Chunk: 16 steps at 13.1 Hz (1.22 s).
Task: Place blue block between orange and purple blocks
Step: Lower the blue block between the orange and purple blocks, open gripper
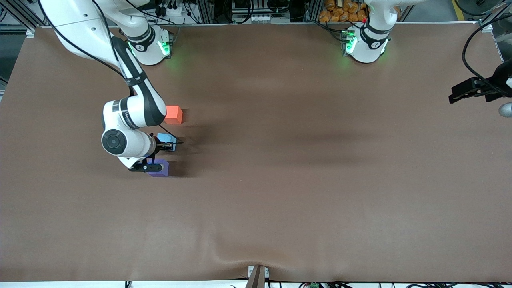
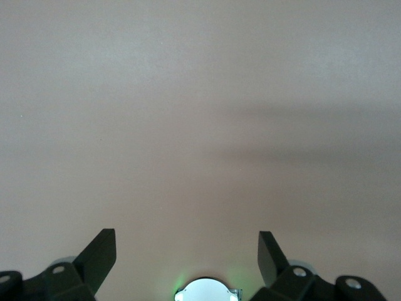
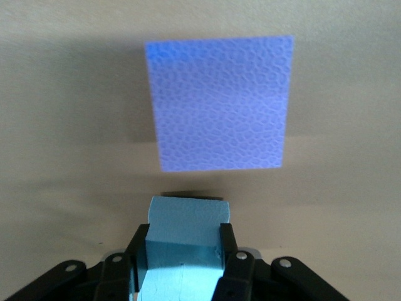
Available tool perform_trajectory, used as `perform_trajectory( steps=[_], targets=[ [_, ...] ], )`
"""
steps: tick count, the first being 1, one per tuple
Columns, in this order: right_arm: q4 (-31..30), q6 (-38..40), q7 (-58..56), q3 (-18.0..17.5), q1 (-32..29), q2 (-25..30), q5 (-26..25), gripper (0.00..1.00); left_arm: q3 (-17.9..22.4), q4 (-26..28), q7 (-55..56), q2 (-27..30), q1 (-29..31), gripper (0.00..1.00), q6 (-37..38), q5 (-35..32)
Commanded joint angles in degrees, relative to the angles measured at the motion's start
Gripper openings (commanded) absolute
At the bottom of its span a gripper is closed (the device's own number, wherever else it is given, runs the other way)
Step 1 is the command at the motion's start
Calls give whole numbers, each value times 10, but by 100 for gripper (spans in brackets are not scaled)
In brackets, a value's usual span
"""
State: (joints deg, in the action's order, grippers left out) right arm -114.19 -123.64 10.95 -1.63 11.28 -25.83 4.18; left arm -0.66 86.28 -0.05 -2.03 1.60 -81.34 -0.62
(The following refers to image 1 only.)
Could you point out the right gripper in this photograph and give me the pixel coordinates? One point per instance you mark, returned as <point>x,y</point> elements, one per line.
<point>159,146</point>

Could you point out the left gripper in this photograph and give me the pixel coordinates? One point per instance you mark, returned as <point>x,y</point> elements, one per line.
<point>501,78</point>

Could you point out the light blue foam block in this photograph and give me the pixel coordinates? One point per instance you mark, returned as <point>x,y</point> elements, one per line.
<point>166,138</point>

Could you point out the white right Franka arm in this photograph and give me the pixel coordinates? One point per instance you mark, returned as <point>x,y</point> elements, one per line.
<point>140,104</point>

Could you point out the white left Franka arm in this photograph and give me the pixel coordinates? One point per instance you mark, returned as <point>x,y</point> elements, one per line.
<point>366,44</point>

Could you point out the purple foam block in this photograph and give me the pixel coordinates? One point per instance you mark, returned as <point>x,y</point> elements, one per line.
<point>160,170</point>

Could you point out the orange foam block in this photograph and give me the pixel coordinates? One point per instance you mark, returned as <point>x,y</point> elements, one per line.
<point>174,114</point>

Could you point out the orange packets pile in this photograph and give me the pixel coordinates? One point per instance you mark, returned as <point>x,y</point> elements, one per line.
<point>344,10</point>

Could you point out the brown table cloth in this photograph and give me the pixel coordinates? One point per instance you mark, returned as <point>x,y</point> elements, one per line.
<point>320,200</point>

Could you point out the brown table edge bracket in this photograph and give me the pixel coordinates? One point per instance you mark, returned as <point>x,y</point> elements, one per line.
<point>256,278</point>

